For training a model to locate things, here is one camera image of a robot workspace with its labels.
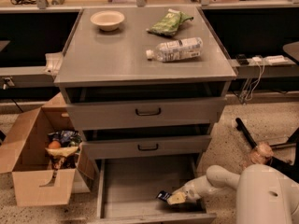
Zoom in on orange fruit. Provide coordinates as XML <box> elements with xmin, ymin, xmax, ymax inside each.
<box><xmin>49</xmin><ymin>141</ymin><xmax>61</xmax><ymax>149</ymax></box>

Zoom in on yellow snack bag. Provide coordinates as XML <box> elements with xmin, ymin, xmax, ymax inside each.
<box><xmin>46</xmin><ymin>147</ymin><xmax>78</xmax><ymax>158</ymax></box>

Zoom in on cream white bowl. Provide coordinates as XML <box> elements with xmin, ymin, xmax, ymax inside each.
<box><xmin>91</xmin><ymin>10</ymin><xmax>125</xmax><ymax>32</ymax></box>

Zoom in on white power strip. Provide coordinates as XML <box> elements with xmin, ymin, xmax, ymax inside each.
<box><xmin>251</xmin><ymin>55</ymin><xmax>288</xmax><ymax>65</ymax></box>

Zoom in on green snack bag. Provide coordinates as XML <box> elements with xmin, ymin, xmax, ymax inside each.
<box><xmin>147</xmin><ymin>8</ymin><xmax>193</xmax><ymax>36</ymax></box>

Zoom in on grey top drawer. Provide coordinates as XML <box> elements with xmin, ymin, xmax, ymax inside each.
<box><xmin>67</xmin><ymin>97</ymin><xmax>226</xmax><ymax>131</ymax></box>

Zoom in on brown cardboard box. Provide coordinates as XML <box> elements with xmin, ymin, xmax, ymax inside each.
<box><xmin>0</xmin><ymin>94</ymin><xmax>95</xmax><ymax>206</ymax></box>

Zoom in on grey bottom drawer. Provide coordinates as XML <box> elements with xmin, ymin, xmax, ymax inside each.
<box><xmin>89</xmin><ymin>155</ymin><xmax>216</xmax><ymax>224</ymax></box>

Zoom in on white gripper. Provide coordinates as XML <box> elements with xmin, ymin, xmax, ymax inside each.
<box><xmin>167</xmin><ymin>181</ymin><xmax>201</xmax><ymax>205</ymax></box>

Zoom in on dark blue rxbar wrapper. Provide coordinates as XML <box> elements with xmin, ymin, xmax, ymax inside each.
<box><xmin>156</xmin><ymin>190</ymin><xmax>172</xmax><ymax>202</ymax></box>

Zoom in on grey drawer cabinet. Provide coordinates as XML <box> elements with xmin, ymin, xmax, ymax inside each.
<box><xmin>54</xmin><ymin>5</ymin><xmax>237</xmax><ymax>224</ymax></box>

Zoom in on black chair base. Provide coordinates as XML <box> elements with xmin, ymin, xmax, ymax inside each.
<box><xmin>235</xmin><ymin>118</ymin><xmax>299</xmax><ymax>183</ymax></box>

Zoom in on white charger cables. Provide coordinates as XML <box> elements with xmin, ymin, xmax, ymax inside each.
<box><xmin>238</xmin><ymin>58</ymin><xmax>266</xmax><ymax>105</ymax></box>

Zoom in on dark blue snack bag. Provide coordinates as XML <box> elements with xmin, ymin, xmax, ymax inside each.
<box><xmin>48</xmin><ymin>130</ymin><xmax>82</xmax><ymax>147</ymax></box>

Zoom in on grey drawer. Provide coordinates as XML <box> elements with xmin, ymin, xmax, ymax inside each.
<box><xmin>82</xmin><ymin>135</ymin><xmax>211</xmax><ymax>160</ymax></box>
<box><xmin>67</xmin><ymin>97</ymin><xmax>226</xmax><ymax>131</ymax></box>
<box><xmin>89</xmin><ymin>155</ymin><xmax>216</xmax><ymax>224</ymax></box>

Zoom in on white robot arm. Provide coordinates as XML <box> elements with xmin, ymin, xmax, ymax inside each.
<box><xmin>167</xmin><ymin>164</ymin><xmax>299</xmax><ymax>224</ymax></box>

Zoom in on grey middle drawer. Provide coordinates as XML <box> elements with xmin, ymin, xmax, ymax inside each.
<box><xmin>82</xmin><ymin>135</ymin><xmax>211</xmax><ymax>160</ymax></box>

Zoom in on clear plastic jar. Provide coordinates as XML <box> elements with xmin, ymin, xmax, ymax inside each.
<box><xmin>249</xmin><ymin>142</ymin><xmax>274</xmax><ymax>164</ymax></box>

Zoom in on clear plastic water bottle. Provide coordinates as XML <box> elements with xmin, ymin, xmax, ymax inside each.
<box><xmin>146</xmin><ymin>37</ymin><xmax>203</xmax><ymax>63</ymax></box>

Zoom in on black phone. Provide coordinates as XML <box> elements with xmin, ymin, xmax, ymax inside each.
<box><xmin>235</xmin><ymin>54</ymin><xmax>249</xmax><ymax>65</ymax></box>

